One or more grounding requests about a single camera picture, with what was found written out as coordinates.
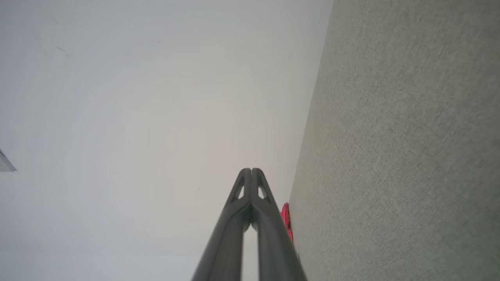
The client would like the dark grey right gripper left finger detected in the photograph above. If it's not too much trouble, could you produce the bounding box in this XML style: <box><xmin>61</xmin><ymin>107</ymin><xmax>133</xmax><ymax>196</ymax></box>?
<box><xmin>191</xmin><ymin>168</ymin><xmax>252</xmax><ymax>281</ymax></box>

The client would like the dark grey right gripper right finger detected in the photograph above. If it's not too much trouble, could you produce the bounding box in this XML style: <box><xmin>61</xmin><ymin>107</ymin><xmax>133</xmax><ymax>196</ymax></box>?
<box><xmin>251</xmin><ymin>168</ymin><xmax>307</xmax><ymax>281</ymax></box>

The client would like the red shirt with white sleeves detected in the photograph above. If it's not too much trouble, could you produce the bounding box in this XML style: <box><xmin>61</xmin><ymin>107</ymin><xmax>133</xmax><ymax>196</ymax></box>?
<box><xmin>281</xmin><ymin>202</ymin><xmax>294</xmax><ymax>243</ymax></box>

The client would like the white framed wall fixture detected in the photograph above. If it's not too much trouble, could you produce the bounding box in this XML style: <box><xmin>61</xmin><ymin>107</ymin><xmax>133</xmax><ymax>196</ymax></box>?
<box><xmin>0</xmin><ymin>149</ymin><xmax>17</xmax><ymax>173</ymax></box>

